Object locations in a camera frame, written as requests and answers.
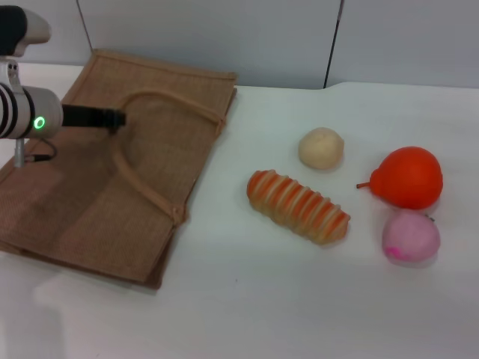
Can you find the orange toy pear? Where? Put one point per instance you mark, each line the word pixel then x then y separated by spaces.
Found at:
pixel 409 177

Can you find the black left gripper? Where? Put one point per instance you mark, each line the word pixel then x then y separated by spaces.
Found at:
pixel 84 116

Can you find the brown woven jute handbag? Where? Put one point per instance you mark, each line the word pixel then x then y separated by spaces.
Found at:
pixel 157 157

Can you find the silver metal left post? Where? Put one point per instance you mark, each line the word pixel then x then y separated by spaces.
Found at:
pixel 19 153

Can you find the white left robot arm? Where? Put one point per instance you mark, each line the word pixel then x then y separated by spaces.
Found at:
pixel 26 112

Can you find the round beige egg yolk pastry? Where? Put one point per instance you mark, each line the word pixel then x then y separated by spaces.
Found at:
pixel 321 148

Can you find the orange striped bread loaf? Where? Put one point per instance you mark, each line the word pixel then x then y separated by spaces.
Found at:
pixel 297 207

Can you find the pink toy peach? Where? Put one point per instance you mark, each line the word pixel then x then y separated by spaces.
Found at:
pixel 409 237

